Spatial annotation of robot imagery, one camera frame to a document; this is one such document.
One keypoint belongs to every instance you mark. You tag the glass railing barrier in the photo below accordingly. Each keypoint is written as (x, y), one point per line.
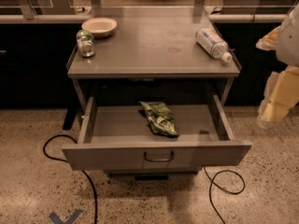
(223, 11)

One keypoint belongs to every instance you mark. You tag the grey metal counter cabinet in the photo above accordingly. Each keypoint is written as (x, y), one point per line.
(152, 57)

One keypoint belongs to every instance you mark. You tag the blue tape floor marker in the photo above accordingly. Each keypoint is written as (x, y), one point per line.
(71, 219)

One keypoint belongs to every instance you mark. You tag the green soda can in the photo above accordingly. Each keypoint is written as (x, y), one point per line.
(85, 43)

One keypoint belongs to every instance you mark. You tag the green jalapeno chip bag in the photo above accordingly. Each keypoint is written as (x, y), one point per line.
(160, 118)

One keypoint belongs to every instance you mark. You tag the black metal drawer handle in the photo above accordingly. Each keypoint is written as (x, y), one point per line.
(155, 159)

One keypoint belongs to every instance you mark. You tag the clear plastic water bottle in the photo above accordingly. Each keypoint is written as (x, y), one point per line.
(213, 44)

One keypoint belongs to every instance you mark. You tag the grey open top drawer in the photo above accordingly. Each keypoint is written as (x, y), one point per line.
(114, 139)

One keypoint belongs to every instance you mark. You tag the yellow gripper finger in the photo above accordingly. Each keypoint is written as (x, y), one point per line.
(281, 94)
(269, 41)

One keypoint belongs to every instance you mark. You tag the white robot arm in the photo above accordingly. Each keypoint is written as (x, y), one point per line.
(287, 50)

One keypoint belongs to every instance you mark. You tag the beige ceramic bowl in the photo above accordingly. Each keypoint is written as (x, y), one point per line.
(100, 27)

